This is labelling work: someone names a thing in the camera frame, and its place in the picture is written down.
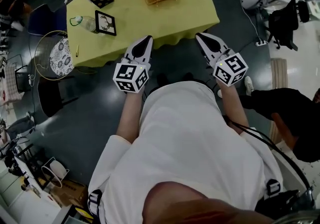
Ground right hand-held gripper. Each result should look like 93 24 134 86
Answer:
195 32 249 86

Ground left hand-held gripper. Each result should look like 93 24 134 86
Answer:
112 35 154 93

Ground person's right forearm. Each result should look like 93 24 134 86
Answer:
216 81 250 135

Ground person's left forearm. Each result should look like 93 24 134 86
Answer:
116 90 146 143

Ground yellow tablecloth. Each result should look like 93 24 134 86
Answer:
66 0 221 68

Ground clear plastic bottle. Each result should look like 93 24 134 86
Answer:
69 15 100 34

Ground black office chair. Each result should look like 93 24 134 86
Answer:
268 0 300 51

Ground floral round cushion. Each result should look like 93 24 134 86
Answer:
49 38 75 77

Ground person's white shirt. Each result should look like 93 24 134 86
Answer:
87 80 283 224

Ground blue chair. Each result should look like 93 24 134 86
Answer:
27 4 68 37

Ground brown cardboard box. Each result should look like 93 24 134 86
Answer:
49 180 88 207

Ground black waist pack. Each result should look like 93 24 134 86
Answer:
254 189 316 216

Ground white cable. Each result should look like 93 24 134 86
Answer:
199 0 262 41

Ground black deer picture frame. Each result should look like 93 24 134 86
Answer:
94 10 118 37

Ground black harness cables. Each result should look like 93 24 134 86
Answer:
222 115 313 193

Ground gold wire hoop stool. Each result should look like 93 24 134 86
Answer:
33 30 75 81

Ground round white wire basket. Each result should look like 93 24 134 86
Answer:
41 157 70 188

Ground black white strap buckle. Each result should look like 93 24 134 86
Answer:
87 189 103 218
266 179 281 196

